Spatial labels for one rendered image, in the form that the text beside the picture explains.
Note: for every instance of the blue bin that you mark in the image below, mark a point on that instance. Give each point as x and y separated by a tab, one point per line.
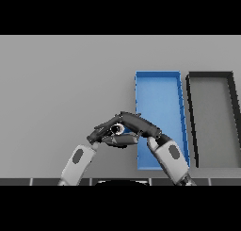
160	115

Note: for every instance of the dark grey bin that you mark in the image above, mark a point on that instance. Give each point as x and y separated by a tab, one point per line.
213	121

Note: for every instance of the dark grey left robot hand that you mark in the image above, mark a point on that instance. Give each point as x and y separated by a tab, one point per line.
103	132

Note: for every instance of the blue pipe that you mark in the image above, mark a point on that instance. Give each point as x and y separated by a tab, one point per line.
120	129

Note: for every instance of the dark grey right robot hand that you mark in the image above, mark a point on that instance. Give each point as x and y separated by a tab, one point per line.
141	126

